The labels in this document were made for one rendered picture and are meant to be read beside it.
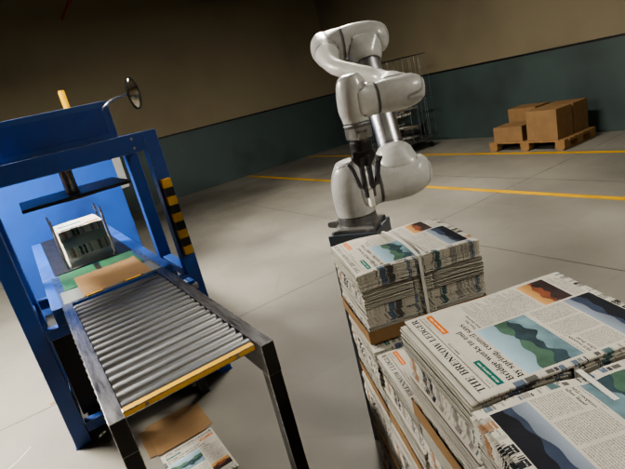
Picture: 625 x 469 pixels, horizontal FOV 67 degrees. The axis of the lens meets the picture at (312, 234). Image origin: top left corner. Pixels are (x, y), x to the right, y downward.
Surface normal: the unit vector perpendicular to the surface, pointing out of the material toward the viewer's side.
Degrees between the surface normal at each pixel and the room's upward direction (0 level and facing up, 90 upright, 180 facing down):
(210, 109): 90
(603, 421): 1
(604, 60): 90
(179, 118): 90
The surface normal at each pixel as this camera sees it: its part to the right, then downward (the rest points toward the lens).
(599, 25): -0.81, 0.34
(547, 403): -0.22, -0.94
